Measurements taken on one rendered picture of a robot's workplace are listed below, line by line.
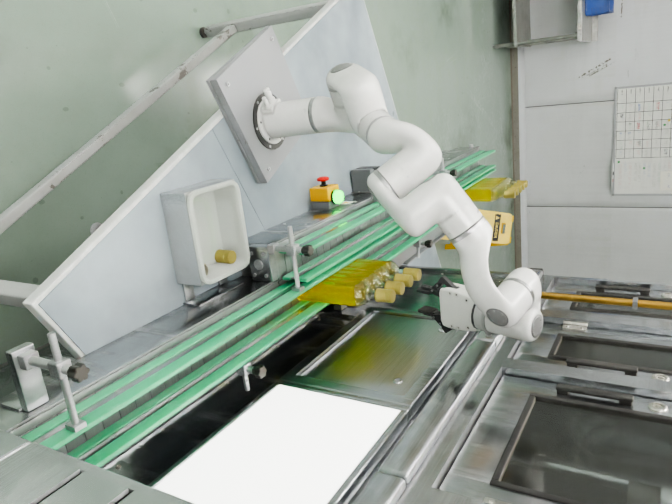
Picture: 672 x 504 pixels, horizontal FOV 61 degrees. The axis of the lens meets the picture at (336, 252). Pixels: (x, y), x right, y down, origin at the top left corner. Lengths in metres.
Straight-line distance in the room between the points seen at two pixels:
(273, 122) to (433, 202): 0.59
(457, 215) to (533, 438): 0.46
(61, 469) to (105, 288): 0.73
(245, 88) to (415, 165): 0.55
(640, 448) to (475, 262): 0.45
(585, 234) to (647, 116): 1.47
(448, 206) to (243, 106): 0.65
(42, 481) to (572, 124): 6.89
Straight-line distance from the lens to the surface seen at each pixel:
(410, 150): 1.24
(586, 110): 7.15
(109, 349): 1.27
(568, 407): 1.32
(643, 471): 1.18
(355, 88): 1.33
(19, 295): 1.35
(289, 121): 1.54
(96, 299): 1.27
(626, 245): 7.39
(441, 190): 1.15
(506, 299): 1.16
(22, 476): 0.60
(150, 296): 1.36
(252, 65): 1.61
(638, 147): 7.13
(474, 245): 1.16
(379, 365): 1.39
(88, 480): 0.56
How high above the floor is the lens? 1.77
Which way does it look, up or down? 31 degrees down
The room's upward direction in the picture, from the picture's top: 93 degrees clockwise
